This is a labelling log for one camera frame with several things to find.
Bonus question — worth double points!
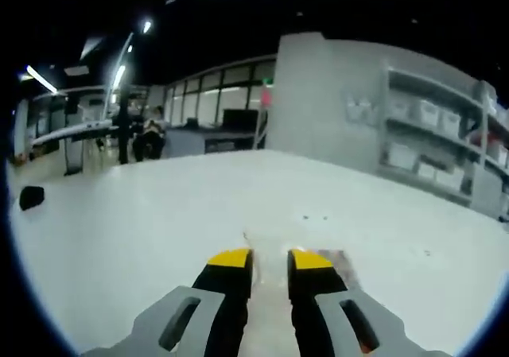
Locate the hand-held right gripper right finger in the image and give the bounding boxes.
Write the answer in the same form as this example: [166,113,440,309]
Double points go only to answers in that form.
[286,247,453,357]

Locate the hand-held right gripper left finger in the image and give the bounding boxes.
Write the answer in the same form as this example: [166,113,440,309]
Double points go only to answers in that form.
[81,247,255,357]

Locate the clear resealable bag pink contents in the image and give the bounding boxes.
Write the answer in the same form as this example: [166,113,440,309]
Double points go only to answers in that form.
[242,231,361,357]

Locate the grey counter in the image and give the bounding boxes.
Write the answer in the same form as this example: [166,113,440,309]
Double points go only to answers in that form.
[164,127,264,160]

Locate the black monitor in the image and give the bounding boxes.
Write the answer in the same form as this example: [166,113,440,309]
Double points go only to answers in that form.
[222,108,260,130]

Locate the black pole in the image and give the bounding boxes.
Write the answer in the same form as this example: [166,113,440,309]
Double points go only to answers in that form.
[118,70,130,165]

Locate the grey metal shelving unit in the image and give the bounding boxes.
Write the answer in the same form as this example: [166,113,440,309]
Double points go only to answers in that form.
[377,57,509,219]

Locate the pink hanging sign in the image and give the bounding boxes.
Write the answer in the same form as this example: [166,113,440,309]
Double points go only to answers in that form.
[259,86,275,109]

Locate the grey panel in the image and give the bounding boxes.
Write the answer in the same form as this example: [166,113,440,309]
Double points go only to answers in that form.
[471,165,504,217]

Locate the rows of white storage bins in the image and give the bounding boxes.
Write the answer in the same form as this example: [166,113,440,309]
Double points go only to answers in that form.
[387,93,509,192]

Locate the black rounded object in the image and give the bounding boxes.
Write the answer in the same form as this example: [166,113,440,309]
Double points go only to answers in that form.
[18,185,46,212]

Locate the long white workbench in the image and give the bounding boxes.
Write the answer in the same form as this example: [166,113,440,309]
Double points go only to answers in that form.
[31,119,121,176]

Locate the linear ceiling lamp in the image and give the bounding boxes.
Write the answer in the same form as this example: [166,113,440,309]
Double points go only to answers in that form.
[25,65,59,95]
[112,64,126,90]

